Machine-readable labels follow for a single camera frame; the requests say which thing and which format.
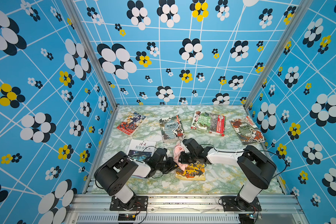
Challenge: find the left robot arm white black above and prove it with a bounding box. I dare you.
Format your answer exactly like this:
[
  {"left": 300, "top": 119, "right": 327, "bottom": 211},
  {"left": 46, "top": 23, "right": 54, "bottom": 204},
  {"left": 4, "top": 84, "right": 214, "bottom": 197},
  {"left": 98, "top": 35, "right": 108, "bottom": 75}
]
[{"left": 94, "top": 148, "right": 178, "bottom": 211}]

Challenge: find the yellow Chinese history picture book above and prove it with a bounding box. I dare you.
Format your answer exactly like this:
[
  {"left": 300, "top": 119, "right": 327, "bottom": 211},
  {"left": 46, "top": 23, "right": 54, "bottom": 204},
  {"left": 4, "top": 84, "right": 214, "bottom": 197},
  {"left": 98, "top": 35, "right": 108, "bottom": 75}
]
[{"left": 175, "top": 163, "right": 206, "bottom": 181}]

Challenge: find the green red dinosaur book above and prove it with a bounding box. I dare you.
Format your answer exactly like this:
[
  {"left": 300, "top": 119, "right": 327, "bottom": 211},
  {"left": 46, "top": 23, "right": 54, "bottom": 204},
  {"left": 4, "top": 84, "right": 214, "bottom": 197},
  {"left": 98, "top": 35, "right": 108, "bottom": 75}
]
[{"left": 191, "top": 111, "right": 226, "bottom": 136}]

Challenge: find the grey teal warrior book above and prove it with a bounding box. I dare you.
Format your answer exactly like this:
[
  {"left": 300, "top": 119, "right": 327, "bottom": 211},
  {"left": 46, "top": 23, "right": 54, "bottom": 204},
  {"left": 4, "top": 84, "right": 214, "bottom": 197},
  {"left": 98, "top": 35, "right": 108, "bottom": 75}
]
[{"left": 159, "top": 115, "right": 186, "bottom": 143}]

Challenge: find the aluminium front rail frame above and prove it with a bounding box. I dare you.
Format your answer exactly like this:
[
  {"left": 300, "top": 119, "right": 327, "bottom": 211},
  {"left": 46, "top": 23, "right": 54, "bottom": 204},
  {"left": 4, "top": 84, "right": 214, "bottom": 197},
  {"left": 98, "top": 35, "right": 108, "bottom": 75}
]
[{"left": 65, "top": 194, "right": 308, "bottom": 224}]

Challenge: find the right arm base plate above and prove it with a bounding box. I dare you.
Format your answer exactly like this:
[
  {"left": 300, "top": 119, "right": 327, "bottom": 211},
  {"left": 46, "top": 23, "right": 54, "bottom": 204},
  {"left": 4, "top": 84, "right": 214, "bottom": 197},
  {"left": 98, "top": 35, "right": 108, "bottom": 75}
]
[{"left": 218, "top": 196, "right": 262, "bottom": 213}]

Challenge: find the red manga book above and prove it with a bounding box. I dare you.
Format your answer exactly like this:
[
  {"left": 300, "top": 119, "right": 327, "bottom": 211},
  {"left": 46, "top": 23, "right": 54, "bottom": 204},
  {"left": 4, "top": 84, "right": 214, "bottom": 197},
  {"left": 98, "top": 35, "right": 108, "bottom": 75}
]
[{"left": 117, "top": 111, "right": 147, "bottom": 136}]

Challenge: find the right aluminium corner post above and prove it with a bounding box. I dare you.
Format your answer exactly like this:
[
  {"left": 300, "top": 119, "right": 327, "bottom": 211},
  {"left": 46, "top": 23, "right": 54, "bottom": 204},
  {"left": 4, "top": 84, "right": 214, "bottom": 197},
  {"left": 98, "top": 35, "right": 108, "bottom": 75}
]
[{"left": 244, "top": 0, "right": 313, "bottom": 112}]

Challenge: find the pink cloth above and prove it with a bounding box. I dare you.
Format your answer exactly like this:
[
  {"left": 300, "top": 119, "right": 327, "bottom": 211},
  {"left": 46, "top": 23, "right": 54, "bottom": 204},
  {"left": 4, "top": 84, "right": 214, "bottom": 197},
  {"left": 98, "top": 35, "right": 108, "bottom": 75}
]
[{"left": 173, "top": 144, "right": 188, "bottom": 171}]

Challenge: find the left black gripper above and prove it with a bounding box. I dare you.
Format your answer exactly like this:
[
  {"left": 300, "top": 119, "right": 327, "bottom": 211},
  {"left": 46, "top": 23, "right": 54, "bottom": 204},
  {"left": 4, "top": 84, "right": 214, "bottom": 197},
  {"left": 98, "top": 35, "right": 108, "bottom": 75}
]
[{"left": 156, "top": 157, "right": 181, "bottom": 174}]

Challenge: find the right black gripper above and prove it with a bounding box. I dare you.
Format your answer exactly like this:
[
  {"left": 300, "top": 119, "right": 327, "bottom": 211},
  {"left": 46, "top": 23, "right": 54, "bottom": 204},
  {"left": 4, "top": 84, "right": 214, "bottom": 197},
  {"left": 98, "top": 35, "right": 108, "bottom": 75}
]
[{"left": 175, "top": 152, "right": 197, "bottom": 164}]

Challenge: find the red brown illustrated book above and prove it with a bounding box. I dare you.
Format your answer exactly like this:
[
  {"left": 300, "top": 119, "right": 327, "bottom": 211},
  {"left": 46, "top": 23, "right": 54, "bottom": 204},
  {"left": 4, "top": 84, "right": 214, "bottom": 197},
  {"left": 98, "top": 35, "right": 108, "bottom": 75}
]
[{"left": 229, "top": 116, "right": 266, "bottom": 145}]

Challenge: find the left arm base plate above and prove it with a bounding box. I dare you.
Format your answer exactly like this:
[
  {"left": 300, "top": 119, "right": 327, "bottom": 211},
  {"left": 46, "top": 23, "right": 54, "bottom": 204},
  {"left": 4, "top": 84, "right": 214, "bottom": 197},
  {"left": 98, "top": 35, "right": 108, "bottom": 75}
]
[{"left": 109, "top": 195, "right": 148, "bottom": 211}]

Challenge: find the white book with galaxy cover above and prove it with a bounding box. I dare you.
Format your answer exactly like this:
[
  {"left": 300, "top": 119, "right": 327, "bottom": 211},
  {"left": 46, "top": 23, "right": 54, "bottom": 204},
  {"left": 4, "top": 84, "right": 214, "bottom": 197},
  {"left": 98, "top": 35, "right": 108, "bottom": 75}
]
[{"left": 127, "top": 140, "right": 156, "bottom": 161}]

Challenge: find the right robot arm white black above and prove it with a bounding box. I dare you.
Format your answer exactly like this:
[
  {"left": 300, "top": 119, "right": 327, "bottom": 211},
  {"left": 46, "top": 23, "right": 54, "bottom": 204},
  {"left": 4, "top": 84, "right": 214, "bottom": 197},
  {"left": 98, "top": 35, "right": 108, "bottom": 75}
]
[{"left": 173, "top": 138, "right": 277, "bottom": 212}]

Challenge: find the left aluminium corner post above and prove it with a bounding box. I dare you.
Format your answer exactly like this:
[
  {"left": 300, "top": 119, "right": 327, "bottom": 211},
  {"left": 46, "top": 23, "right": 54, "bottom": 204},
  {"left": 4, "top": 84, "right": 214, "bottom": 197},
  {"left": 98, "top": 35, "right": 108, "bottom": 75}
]
[{"left": 62, "top": 0, "right": 117, "bottom": 111}]

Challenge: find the aluminium corner post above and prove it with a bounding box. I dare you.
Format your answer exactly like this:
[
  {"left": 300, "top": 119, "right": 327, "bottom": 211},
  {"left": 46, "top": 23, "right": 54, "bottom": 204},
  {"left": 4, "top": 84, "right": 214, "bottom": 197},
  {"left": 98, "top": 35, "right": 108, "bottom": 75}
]
[
  {"left": 62, "top": 0, "right": 117, "bottom": 111},
  {"left": 244, "top": 0, "right": 313, "bottom": 112}
]

